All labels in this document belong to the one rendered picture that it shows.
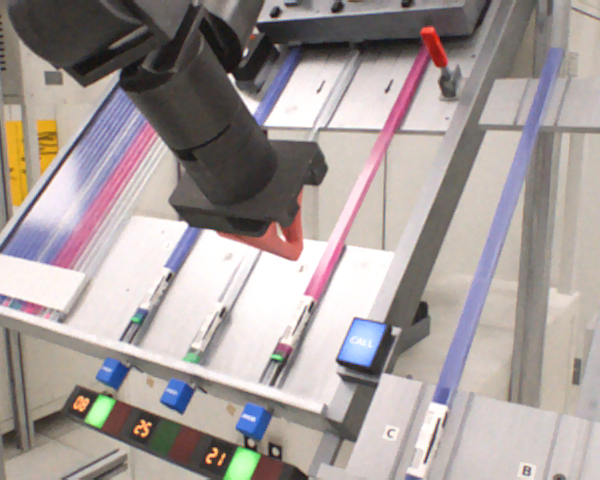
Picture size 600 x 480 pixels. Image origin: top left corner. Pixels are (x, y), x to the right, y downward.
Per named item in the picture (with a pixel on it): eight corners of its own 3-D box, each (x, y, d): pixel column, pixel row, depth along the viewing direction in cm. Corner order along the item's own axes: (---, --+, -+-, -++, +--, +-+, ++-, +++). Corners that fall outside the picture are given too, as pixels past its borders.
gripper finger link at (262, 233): (268, 215, 59) (215, 140, 52) (339, 224, 55) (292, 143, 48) (232, 281, 56) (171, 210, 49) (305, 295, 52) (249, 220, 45)
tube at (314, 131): (196, 368, 77) (191, 364, 76) (187, 365, 78) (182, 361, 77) (361, 57, 98) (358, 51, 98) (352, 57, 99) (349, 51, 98)
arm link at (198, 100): (93, 86, 39) (174, 69, 36) (135, 10, 43) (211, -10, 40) (159, 166, 44) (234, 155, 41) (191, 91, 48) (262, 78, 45)
